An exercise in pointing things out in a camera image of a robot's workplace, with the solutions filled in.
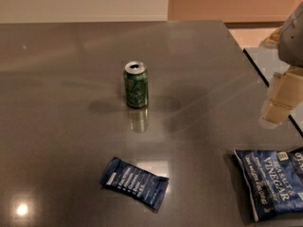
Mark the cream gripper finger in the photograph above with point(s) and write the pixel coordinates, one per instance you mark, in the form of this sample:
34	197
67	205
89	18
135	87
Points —
284	94

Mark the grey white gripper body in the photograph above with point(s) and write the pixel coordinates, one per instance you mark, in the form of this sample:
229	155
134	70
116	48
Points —
292	41

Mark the green soda can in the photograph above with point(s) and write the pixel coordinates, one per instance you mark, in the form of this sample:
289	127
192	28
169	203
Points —
136	84

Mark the blue rxbar blueberry wrapper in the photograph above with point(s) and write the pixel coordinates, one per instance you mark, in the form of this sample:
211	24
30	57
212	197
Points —
135	182

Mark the blue salt vinegar chips bag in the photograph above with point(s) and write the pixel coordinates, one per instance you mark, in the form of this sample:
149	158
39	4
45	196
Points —
274	179

